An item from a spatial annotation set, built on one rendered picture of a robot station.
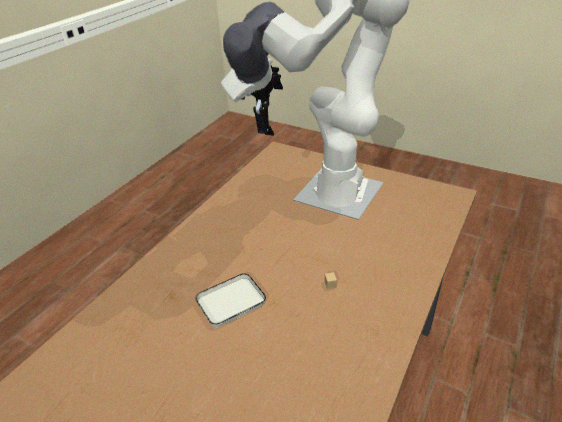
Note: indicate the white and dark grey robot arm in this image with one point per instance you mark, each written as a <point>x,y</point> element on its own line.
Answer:
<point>296,46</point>

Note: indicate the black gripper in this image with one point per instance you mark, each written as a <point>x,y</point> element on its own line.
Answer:
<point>262,95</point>

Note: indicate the tan block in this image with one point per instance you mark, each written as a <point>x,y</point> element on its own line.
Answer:
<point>330,280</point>

